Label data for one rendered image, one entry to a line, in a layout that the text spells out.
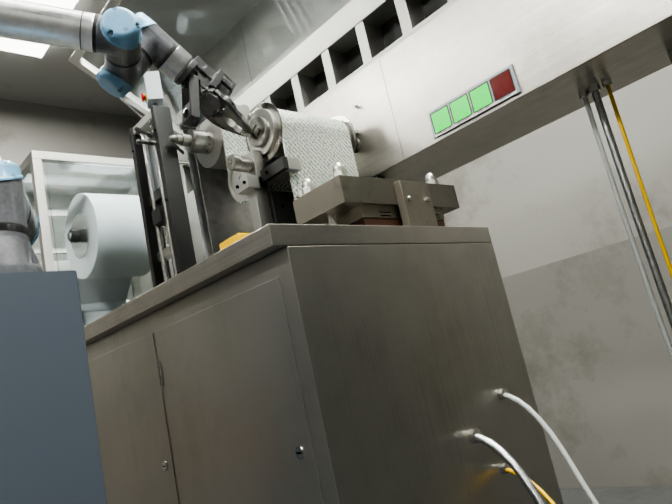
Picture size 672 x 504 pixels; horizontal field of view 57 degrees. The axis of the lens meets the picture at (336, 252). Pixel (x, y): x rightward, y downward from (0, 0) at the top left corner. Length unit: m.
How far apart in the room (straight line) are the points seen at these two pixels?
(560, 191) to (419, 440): 1.72
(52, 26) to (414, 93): 0.85
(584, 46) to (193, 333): 1.00
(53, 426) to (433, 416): 0.66
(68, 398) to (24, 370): 0.08
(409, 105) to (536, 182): 1.21
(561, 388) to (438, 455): 1.59
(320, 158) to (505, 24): 0.53
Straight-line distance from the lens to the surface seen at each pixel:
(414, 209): 1.40
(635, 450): 2.69
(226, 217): 1.81
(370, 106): 1.76
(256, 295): 1.12
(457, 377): 1.29
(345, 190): 1.28
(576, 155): 2.70
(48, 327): 1.12
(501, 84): 1.50
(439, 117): 1.59
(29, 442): 1.09
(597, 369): 2.68
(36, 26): 1.39
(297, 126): 1.56
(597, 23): 1.43
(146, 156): 1.83
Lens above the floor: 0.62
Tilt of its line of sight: 11 degrees up
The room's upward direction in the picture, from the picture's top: 12 degrees counter-clockwise
